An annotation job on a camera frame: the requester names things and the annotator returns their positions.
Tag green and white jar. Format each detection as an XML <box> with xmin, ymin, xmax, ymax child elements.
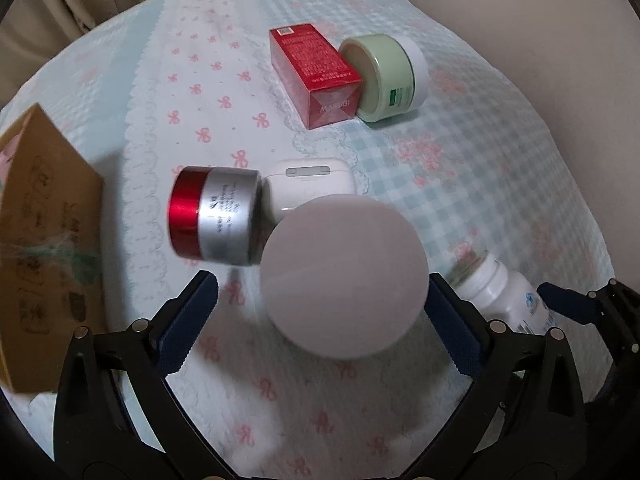
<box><xmin>339</xmin><ymin>34</ymin><xmax>430</xmax><ymax>123</ymax></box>

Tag red cardboard box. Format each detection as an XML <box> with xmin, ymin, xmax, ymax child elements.
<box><xmin>269</xmin><ymin>24</ymin><xmax>364</xmax><ymax>130</ymax></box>

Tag brown cardboard box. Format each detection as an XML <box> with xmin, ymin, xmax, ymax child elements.
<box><xmin>0</xmin><ymin>103</ymin><xmax>107</xmax><ymax>394</ymax></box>

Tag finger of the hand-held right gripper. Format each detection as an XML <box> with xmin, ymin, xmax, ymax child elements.
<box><xmin>538</xmin><ymin>278</ymin><xmax>640</xmax><ymax>356</ymax></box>

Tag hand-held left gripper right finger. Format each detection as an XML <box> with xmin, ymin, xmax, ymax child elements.
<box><xmin>400</xmin><ymin>273</ymin><xmax>587</xmax><ymax>480</ymax></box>

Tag red and silver jar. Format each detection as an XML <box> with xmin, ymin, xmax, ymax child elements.
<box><xmin>168</xmin><ymin>165</ymin><xmax>262</xmax><ymax>266</ymax></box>

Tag white earbuds case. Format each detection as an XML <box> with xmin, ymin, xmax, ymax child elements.
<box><xmin>262</xmin><ymin>159</ymin><xmax>357</xmax><ymax>226</ymax></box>

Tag white pill bottle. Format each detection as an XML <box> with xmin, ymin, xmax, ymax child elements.
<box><xmin>452</xmin><ymin>254</ymin><xmax>557</xmax><ymax>336</ymax></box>

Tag round white container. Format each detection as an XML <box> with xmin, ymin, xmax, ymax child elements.
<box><xmin>260</xmin><ymin>196</ymin><xmax>430</xmax><ymax>359</ymax></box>

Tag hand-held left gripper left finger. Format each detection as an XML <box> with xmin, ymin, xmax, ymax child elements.
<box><xmin>53</xmin><ymin>270</ymin><xmax>236</xmax><ymax>480</ymax></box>

